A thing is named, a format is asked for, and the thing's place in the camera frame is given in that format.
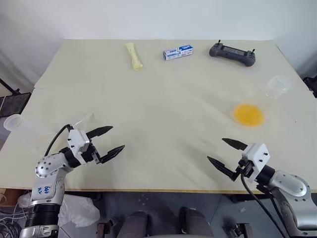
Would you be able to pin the blue and white carton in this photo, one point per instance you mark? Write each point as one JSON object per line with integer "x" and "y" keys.
{"x": 177, "y": 53}

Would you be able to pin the white plastic bag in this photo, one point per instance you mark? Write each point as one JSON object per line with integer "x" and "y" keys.
{"x": 79, "y": 210}

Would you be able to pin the black tripod leg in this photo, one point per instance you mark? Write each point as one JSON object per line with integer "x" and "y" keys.
{"x": 8, "y": 86}

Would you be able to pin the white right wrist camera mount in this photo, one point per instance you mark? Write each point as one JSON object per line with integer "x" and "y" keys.
{"x": 258, "y": 156}

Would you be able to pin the clear plastic tube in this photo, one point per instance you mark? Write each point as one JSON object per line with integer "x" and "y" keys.
{"x": 15, "y": 124}

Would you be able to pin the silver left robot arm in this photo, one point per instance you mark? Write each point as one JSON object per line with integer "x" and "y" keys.
{"x": 47, "y": 168}

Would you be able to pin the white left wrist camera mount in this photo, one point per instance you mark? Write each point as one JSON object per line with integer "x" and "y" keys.
{"x": 77, "y": 140}

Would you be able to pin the small clear plastic piece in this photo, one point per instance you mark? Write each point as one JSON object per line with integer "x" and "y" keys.
{"x": 84, "y": 118}

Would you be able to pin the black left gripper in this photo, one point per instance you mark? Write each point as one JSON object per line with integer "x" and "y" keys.
{"x": 89, "y": 155}

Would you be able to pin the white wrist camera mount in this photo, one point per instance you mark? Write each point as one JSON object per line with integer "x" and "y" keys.
{"x": 258, "y": 156}
{"x": 77, "y": 140}

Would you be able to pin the grey remote controller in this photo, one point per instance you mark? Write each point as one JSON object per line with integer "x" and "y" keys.
{"x": 231, "y": 53}

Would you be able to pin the brown cardboard box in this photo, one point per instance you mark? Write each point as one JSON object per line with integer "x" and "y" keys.
{"x": 12, "y": 197}

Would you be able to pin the black table frame bar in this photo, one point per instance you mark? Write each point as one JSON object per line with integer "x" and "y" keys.
{"x": 247, "y": 197}

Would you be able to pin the rusty metal table foot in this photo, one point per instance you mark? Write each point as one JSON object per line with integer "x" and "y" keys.
{"x": 237, "y": 230}
{"x": 106, "y": 228}

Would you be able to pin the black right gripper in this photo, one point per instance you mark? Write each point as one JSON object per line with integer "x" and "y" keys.
{"x": 245, "y": 167}

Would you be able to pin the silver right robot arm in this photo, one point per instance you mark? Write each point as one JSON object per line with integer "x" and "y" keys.
{"x": 294, "y": 186}

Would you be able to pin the yellow snack packet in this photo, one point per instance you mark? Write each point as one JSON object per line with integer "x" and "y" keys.
{"x": 133, "y": 55}

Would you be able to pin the black equipment piece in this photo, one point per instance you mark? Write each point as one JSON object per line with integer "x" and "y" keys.
{"x": 311, "y": 85}

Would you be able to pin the dark grey rounded shape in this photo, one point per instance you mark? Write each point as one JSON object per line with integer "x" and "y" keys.
{"x": 195, "y": 223}
{"x": 136, "y": 224}

